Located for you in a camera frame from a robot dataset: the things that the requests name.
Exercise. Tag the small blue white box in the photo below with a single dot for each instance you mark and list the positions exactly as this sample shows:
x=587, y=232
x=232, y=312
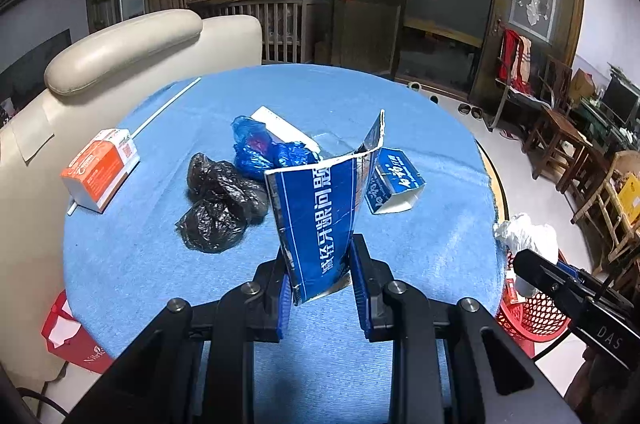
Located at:
x=395, y=176

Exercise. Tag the blue plastic bag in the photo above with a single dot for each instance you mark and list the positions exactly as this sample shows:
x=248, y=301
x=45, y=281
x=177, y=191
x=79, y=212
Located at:
x=255, y=149

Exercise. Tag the yellow box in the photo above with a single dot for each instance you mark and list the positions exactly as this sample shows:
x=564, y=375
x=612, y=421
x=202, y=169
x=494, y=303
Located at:
x=631, y=199

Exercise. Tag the red paper bag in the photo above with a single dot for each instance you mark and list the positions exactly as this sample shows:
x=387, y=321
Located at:
x=75, y=349

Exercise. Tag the red mesh basket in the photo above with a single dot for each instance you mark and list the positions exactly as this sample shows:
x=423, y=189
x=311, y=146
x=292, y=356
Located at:
x=535, y=319

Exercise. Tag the orange white carton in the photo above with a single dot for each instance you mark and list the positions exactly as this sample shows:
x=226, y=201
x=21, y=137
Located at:
x=95, y=169

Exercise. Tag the torn blue carton piece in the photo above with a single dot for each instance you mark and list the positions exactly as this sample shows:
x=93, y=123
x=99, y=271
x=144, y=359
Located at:
x=320, y=214

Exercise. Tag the light bamboo chair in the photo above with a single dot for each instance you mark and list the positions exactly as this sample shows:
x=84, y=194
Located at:
x=607, y=204

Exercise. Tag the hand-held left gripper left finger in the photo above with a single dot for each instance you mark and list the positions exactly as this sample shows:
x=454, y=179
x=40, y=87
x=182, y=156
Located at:
x=285, y=304

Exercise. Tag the person's right forearm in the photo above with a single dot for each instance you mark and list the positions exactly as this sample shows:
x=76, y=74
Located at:
x=605, y=389

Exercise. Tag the white slipper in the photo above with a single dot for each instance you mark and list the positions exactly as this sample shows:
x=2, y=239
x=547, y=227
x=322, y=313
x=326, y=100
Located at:
x=416, y=85

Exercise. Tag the wooden crib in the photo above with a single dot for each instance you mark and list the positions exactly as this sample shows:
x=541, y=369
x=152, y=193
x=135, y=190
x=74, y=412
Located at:
x=280, y=29

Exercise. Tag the brown cardboard box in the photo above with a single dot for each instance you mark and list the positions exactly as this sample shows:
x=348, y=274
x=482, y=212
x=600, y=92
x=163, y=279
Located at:
x=582, y=87

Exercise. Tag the red cloth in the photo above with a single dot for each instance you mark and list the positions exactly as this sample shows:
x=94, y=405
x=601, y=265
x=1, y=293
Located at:
x=512, y=54

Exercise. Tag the metal folding chair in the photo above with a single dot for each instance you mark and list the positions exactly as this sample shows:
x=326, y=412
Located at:
x=520, y=102

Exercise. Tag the thin white stick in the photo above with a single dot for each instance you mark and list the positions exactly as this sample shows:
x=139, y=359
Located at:
x=165, y=106

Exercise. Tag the cream leather sofa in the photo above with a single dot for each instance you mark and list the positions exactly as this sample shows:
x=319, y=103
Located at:
x=125, y=49

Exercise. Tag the dark wooden chair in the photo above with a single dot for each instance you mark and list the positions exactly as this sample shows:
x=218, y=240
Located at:
x=555, y=124

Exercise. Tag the black plastic bag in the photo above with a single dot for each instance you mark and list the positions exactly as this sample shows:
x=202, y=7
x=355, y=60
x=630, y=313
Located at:
x=225, y=184
x=210, y=229

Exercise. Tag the black monitor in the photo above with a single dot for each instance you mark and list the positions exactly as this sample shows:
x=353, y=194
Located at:
x=620, y=99

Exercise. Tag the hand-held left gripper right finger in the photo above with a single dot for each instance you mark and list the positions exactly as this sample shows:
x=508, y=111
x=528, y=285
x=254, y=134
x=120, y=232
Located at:
x=361, y=299

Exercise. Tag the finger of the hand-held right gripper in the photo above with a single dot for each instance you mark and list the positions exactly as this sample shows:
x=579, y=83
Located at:
x=570, y=269
x=540, y=274

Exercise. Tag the white plastic bag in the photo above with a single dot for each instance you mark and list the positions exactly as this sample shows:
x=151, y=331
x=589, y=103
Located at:
x=525, y=234

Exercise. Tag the blue tablecloth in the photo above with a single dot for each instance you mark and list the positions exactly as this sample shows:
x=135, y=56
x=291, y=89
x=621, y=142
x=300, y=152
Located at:
x=425, y=254

